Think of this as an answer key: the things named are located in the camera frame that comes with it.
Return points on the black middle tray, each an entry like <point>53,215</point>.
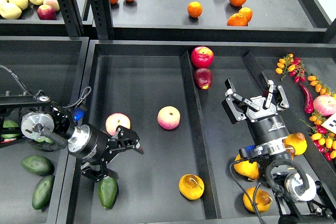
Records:
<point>139,79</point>

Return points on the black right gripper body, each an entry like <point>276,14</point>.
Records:
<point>265,125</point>

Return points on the pink peach right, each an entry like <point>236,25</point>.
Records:
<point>325,105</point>

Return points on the white label card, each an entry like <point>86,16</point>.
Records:
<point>330,123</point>

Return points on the pink apple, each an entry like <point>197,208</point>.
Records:
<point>169,117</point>
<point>115,120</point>

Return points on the red apple on shelf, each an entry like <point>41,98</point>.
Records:
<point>46,12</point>

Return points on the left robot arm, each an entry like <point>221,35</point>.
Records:
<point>39,116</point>

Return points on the yellow pear with brown top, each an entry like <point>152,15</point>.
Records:
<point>297,141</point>

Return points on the dark green avocado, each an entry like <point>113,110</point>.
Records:
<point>107,191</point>

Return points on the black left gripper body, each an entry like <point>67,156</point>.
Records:
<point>89,144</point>

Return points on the green avocado lower left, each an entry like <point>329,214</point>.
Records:
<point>42,192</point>

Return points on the black left tray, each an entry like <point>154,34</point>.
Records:
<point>54,65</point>

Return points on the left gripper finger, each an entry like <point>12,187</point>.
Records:
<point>126,139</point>
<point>97,175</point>

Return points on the orange on shelf centre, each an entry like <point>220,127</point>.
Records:
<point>194,9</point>

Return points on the cherry tomato bunch lower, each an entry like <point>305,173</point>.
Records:
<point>323,139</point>

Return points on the pink apple left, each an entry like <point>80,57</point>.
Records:
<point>115,120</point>

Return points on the cherry tomato bunch upper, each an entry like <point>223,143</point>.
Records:
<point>291,66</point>

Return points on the black shelf post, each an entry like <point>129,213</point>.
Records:
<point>71,16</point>

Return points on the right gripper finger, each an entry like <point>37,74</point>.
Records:
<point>272,91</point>
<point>235,105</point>

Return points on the orange front right shelf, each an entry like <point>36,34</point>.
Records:
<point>237,19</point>

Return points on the dark red apple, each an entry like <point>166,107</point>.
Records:
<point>203,78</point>

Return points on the bright red apple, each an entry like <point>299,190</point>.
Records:
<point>202,57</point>

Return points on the yellow pear under gripper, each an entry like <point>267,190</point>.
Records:
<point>248,169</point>

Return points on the cherry tomato bunch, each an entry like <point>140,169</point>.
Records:
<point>323,139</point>
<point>291,66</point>

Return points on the orange behind front orange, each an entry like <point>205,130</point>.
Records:
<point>247,12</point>

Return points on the black tray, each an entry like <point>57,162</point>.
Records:
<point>54,65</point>
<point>139,79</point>

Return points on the pale yellow apple front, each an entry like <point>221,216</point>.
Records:
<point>10,11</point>

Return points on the red chili pepper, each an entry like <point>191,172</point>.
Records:
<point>308,100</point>

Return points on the pink apple centre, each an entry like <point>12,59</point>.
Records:
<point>169,117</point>

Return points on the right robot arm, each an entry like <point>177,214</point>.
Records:
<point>299,198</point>

